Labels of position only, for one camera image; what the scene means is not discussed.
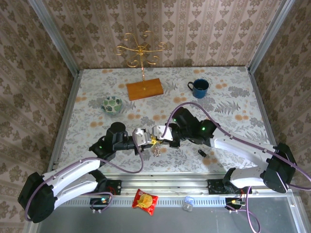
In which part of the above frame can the aluminium table side rail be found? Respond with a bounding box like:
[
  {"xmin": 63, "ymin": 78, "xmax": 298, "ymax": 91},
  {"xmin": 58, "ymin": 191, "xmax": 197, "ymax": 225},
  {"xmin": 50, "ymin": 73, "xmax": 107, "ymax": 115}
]
[
  {"xmin": 247, "ymin": 67, "xmax": 287, "ymax": 177},
  {"xmin": 46, "ymin": 70, "xmax": 82, "ymax": 179}
]

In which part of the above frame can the gold wire stand wooden base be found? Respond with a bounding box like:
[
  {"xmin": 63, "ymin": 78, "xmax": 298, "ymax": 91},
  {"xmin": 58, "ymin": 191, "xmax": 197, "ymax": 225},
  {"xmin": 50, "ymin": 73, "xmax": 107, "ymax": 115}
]
[{"xmin": 113, "ymin": 30, "xmax": 168, "ymax": 101}]

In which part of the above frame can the aluminium frame post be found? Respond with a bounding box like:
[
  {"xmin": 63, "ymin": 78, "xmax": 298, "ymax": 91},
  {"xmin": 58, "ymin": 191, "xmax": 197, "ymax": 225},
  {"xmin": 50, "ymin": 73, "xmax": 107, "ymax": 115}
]
[
  {"xmin": 247, "ymin": 0, "xmax": 300, "ymax": 75},
  {"xmin": 28, "ymin": 0, "xmax": 81, "ymax": 76}
]

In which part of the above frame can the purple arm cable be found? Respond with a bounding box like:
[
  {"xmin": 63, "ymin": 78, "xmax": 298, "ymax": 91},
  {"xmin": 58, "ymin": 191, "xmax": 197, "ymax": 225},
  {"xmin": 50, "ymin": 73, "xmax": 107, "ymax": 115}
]
[
  {"xmin": 164, "ymin": 101, "xmax": 311, "ymax": 233},
  {"xmin": 24, "ymin": 130, "xmax": 144, "ymax": 223}
]

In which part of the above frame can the slotted grey cable duct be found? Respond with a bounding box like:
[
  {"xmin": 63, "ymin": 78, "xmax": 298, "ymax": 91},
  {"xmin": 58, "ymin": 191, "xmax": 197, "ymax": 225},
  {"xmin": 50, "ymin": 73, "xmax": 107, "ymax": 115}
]
[{"xmin": 41, "ymin": 196, "xmax": 228, "ymax": 207}]

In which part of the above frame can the floral tablecloth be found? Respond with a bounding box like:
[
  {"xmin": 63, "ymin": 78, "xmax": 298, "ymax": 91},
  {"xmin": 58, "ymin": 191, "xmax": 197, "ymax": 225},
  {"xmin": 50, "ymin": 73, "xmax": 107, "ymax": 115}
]
[{"xmin": 58, "ymin": 67, "xmax": 279, "ymax": 174}]

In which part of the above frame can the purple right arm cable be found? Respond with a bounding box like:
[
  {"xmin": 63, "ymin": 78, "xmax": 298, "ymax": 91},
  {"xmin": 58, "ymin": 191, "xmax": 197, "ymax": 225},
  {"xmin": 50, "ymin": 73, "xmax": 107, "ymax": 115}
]
[{"xmin": 164, "ymin": 101, "xmax": 311, "ymax": 233}]

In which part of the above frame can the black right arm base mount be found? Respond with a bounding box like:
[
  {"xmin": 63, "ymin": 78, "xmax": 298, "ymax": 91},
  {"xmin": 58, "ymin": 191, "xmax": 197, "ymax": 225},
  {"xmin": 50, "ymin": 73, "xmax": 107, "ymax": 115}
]
[{"xmin": 207, "ymin": 178, "xmax": 253, "ymax": 195}]

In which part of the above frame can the red snack packet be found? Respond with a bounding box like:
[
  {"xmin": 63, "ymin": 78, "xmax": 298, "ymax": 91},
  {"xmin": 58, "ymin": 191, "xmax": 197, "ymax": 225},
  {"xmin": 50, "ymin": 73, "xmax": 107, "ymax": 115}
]
[{"xmin": 131, "ymin": 188, "xmax": 159, "ymax": 216}]

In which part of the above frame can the dark blue mug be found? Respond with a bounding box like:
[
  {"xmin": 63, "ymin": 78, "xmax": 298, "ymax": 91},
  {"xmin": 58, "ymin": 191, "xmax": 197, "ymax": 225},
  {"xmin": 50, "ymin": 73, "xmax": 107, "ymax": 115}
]
[{"xmin": 187, "ymin": 78, "xmax": 210, "ymax": 99}]

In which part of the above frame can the grey metal sheet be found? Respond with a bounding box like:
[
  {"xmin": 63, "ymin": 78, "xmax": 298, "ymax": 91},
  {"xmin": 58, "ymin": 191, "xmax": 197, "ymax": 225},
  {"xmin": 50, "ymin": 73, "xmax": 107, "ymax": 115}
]
[{"xmin": 24, "ymin": 196, "xmax": 311, "ymax": 233}]

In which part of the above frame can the black connector board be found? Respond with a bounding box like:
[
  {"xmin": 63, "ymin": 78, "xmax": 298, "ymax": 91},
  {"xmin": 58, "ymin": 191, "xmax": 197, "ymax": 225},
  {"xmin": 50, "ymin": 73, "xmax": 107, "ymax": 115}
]
[
  {"xmin": 225, "ymin": 198, "xmax": 246, "ymax": 211},
  {"xmin": 89, "ymin": 198, "xmax": 113, "ymax": 211}
]

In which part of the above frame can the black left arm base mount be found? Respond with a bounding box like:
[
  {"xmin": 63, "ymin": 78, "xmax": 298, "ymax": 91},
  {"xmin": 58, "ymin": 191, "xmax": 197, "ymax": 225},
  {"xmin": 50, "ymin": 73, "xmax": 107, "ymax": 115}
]
[{"xmin": 96, "ymin": 179, "xmax": 122, "ymax": 196}]

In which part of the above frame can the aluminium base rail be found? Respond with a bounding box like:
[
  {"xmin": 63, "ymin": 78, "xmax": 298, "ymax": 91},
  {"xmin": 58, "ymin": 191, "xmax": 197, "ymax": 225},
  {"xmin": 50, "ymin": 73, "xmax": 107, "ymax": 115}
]
[{"xmin": 34, "ymin": 173, "xmax": 298, "ymax": 198}]

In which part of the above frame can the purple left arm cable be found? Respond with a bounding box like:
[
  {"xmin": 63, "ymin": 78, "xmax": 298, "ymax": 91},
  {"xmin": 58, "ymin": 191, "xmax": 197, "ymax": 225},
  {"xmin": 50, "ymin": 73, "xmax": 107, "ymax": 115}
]
[{"xmin": 24, "ymin": 130, "xmax": 144, "ymax": 223}]

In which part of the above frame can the green leaf pattern bowl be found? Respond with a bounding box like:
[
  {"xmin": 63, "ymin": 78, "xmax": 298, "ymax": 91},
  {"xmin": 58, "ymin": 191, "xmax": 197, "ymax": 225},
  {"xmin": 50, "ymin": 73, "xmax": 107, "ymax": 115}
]
[{"xmin": 101, "ymin": 96, "xmax": 123, "ymax": 115}]

